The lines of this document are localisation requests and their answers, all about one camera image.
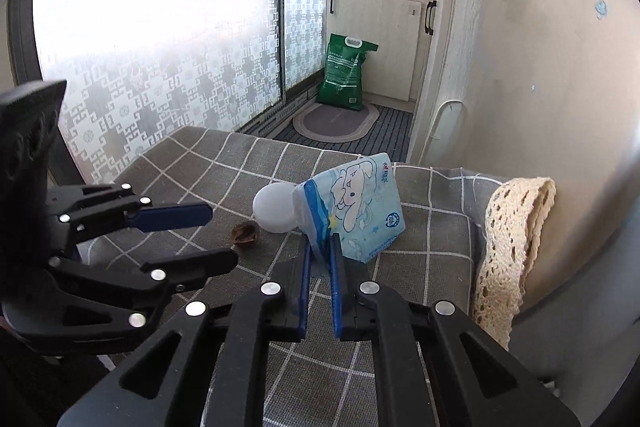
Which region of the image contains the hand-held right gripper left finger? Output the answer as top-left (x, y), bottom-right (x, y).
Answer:
top-left (57, 252), bottom-right (313, 427)

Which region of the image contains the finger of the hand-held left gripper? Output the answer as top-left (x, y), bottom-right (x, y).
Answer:
top-left (0, 248), bottom-right (240, 354)
top-left (45, 183), bottom-right (213, 253)

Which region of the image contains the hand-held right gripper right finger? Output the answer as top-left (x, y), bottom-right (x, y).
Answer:
top-left (327, 233), bottom-right (583, 427)

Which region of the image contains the blue cartoon tissue packet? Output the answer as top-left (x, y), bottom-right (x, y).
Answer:
top-left (291, 152), bottom-right (405, 264)

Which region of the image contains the walnut shell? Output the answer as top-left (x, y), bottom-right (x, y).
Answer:
top-left (230, 223), bottom-right (260, 246)

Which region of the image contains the grey checked tablecloth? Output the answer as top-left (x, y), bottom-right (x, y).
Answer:
top-left (75, 124), bottom-right (511, 427)

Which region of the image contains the dark striped floor mat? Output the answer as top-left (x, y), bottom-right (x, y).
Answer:
top-left (360, 104), bottom-right (416, 164)

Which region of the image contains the grey oval floor mat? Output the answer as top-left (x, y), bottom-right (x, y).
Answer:
top-left (292, 103), bottom-right (382, 144)

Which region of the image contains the patterned glass sliding door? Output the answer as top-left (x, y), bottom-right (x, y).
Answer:
top-left (7, 0), bottom-right (346, 182)

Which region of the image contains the cream lace cloth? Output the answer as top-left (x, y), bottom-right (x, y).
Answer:
top-left (472, 177), bottom-right (557, 350)

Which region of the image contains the white folding chair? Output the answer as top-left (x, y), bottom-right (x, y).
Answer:
top-left (432, 99), bottom-right (471, 164)

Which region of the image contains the white kitchen cabinet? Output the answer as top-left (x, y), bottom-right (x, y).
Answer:
top-left (325, 0), bottom-right (493, 162)

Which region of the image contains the silver refrigerator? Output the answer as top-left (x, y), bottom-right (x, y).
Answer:
top-left (415, 0), bottom-right (640, 378)

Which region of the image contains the green bag with handle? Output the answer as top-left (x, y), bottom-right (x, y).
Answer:
top-left (316, 33), bottom-right (379, 112)

